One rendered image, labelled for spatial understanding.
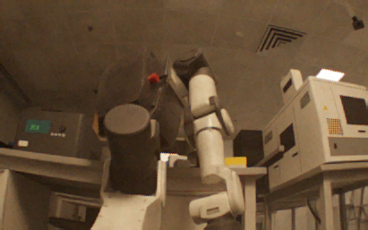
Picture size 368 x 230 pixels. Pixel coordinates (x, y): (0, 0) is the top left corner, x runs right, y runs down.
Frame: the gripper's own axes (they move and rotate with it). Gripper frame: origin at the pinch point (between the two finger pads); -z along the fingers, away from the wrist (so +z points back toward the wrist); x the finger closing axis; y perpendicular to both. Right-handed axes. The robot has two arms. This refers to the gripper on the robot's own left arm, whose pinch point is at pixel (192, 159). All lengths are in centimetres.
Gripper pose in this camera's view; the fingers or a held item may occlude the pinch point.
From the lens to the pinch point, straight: 136.1
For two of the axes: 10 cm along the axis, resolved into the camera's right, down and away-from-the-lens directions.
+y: 9.6, 1.4, 2.5
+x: 2.9, -3.9, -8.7
